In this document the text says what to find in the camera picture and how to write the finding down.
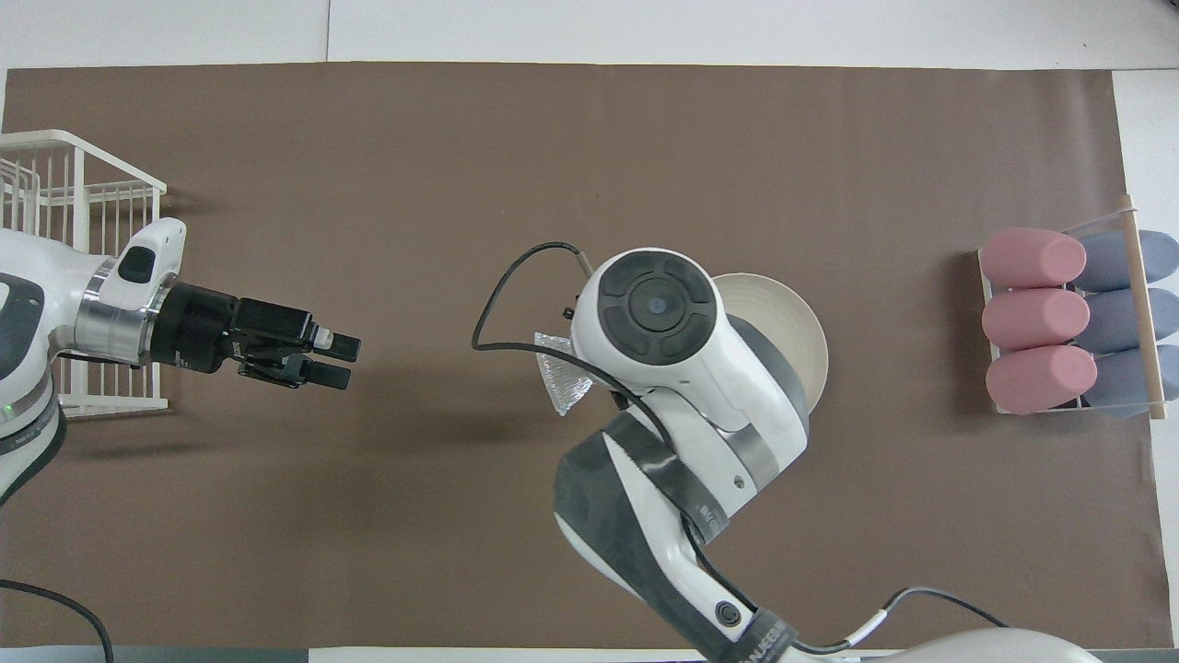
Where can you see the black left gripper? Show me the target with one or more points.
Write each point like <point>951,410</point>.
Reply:
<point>272,327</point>

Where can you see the brown paper table mat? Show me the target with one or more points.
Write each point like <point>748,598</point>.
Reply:
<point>276,534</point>

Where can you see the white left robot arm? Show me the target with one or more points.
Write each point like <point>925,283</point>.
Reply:
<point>37,276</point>

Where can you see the cream round plate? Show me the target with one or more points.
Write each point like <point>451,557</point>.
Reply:
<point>787,341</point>

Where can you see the cup rack with wooden bar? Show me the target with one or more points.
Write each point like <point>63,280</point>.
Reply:
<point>1155,396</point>

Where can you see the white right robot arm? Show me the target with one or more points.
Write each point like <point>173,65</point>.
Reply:
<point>682,396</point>

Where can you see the pink plastic cup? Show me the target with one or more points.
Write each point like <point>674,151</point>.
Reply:
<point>1036,379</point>
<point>1032,319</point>
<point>1027,258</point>

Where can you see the clear plastic wrapper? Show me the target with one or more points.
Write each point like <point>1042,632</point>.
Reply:
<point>564,373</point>

